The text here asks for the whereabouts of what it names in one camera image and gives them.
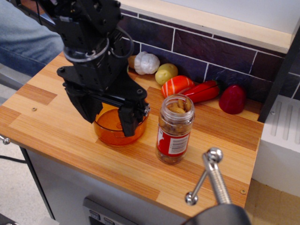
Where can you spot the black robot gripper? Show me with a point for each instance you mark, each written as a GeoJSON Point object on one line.
{"type": "Point", "coordinates": [99, 74]}

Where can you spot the clear almond jar red label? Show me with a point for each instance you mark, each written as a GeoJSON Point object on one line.
{"type": "Point", "coordinates": [176, 118]}

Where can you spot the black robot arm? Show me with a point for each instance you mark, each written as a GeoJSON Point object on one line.
{"type": "Point", "coordinates": [100, 15]}

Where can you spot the orange transparent plastic pot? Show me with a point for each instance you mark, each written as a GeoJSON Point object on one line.
{"type": "Point", "coordinates": [108, 127]}

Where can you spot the tan toy bread piece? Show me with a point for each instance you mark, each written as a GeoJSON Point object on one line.
{"type": "Point", "coordinates": [131, 61]}

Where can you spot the white toy garlic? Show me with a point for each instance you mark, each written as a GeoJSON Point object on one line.
{"type": "Point", "coordinates": [146, 63]}

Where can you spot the orange toy salmon piece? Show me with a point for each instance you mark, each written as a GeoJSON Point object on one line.
{"type": "Point", "coordinates": [176, 85]}

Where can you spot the red toy chili pepper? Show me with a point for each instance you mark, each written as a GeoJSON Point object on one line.
{"type": "Point", "coordinates": [205, 91]}

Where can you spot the grey control panel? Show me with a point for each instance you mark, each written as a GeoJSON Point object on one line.
{"type": "Point", "coordinates": [97, 214]}

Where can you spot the person leg in jeans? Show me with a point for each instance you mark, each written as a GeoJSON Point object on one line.
{"type": "Point", "coordinates": [25, 45]}

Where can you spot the small metal knob left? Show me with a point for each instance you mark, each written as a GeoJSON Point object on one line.
{"type": "Point", "coordinates": [5, 140]}

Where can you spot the black clamp body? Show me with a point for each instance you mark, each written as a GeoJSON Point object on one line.
{"type": "Point", "coordinates": [223, 214]}

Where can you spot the white ribbed appliance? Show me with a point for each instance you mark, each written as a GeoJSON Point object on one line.
{"type": "Point", "coordinates": [278, 159]}

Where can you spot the metal clamp screw handle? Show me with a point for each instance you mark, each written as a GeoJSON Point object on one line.
{"type": "Point", "coordinates": [211, 159]}

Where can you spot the black shelf post right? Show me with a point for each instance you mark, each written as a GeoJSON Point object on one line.
{"type": "Point", "coordinates": [281, 75]}

